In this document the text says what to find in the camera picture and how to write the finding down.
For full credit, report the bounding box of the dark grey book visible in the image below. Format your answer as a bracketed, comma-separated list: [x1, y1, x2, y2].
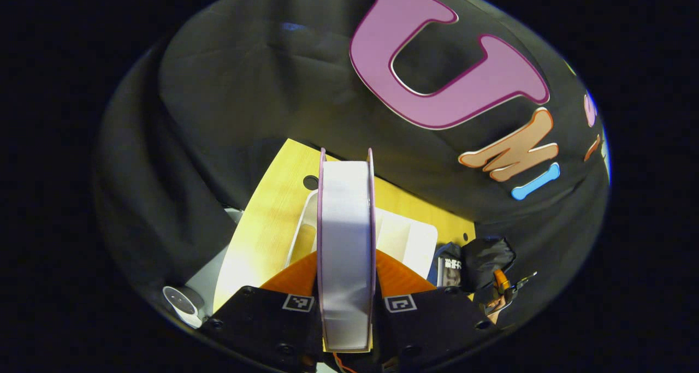
[439, 256, 464, 287]

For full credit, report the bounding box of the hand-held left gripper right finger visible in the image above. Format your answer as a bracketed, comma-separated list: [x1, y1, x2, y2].
[374, 249, 496, 372]

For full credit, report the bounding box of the pink book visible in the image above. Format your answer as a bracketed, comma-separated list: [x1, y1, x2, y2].
[317, 147, 377, 353]

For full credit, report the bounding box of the white plastic bookshelf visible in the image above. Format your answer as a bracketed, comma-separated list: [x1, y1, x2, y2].
[284, 190, 439, 281]

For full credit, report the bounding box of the blue schoolbag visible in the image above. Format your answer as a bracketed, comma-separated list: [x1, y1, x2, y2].
[428, 236, 517, 294]

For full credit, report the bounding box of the white cylindrical object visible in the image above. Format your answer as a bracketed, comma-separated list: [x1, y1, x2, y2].
[163, 286, 205, 329]

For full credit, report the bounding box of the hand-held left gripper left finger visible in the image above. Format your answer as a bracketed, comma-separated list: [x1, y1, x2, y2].
[199, 250, 324, 373]

